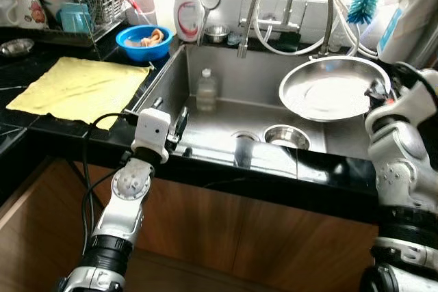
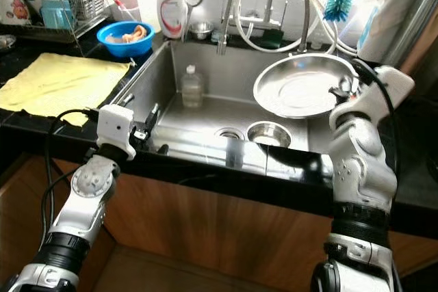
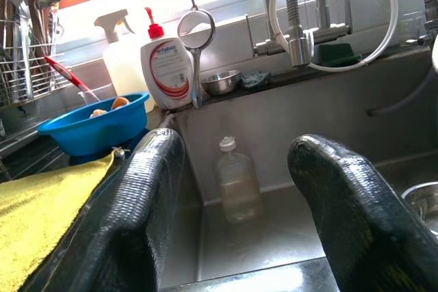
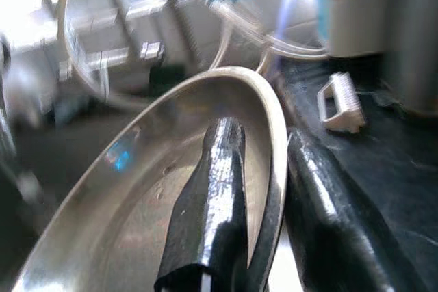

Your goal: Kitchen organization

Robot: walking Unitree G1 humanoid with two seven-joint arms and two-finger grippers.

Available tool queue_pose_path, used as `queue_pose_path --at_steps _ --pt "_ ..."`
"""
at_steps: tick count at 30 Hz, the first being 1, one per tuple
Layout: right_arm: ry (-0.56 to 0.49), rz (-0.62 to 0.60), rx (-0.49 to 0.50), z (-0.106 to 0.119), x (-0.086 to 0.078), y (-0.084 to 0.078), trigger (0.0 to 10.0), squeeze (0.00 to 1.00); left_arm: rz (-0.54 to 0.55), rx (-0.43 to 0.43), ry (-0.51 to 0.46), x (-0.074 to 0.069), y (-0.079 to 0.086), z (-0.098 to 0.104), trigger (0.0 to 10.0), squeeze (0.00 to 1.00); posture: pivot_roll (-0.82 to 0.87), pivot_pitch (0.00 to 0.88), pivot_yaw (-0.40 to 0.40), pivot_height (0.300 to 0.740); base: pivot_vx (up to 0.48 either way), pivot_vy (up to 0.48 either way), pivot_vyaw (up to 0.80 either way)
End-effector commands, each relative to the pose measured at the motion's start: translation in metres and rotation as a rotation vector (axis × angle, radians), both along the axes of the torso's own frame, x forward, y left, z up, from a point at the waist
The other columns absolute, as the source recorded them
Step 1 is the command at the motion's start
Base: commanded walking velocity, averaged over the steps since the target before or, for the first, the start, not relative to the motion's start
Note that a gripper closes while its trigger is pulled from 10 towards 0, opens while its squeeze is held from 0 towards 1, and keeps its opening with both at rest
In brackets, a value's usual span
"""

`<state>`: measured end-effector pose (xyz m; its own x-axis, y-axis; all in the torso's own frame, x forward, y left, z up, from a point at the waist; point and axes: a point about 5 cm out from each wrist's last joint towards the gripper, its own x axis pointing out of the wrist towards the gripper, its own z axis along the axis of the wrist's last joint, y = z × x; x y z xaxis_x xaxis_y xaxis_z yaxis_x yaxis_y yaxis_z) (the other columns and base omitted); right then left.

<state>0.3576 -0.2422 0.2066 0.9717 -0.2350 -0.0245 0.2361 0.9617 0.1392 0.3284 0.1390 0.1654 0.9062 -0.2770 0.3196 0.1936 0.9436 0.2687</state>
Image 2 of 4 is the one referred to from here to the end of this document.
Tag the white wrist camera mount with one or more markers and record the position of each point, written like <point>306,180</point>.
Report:
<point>115,131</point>
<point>380,94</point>

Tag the white fabric bag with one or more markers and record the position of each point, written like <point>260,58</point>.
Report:
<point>393,1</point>

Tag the clear plastic bottle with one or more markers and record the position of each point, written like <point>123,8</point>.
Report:
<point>192,90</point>

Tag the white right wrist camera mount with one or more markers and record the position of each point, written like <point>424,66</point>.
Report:
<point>380,94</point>

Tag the shallow steel dish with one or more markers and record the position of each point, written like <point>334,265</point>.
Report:
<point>6,42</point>

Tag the steel sink drain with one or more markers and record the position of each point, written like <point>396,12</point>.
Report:
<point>227,133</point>

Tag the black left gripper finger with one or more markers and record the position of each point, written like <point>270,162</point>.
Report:
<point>152,115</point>
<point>126,100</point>

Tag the brown wooden base cabinet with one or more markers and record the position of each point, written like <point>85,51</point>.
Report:
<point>212,237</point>

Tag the translucent pink cup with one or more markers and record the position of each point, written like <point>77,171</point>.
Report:
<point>126,2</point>

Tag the pale orange food scraps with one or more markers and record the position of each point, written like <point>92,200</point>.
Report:
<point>131,33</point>

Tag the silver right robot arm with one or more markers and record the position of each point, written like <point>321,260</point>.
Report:
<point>356,162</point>

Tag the steel cylinder knife holder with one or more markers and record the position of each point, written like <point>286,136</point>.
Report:
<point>421,32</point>

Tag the white red-capped soap bottle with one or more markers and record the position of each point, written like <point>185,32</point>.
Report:
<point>171,15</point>

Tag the chrome kitchen faucet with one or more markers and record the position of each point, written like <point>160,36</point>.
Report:
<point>229,8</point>

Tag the blue plastic bowl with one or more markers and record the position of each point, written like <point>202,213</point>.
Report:
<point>123,47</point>

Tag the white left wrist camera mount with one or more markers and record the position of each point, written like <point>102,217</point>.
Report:
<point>115,131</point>

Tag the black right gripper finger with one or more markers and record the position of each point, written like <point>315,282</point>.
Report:
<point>338,83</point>
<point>340,95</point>

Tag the yellow dish cloth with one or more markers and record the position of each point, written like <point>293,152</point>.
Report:
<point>58,87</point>

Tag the stainless steel sink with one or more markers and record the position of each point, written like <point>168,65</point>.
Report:
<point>212,83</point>

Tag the white cartoon mug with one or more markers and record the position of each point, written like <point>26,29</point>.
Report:
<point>14,9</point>

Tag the large steel plate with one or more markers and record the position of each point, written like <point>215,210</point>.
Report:
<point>304,87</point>

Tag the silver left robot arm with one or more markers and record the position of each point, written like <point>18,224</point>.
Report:
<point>85,193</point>

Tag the dark green sponge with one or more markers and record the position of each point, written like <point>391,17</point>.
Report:
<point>268,36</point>

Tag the teal plastic holder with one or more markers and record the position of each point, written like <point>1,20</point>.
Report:
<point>55,14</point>

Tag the small steel bowl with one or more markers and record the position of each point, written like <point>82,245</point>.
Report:
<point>269,133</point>
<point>200,30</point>

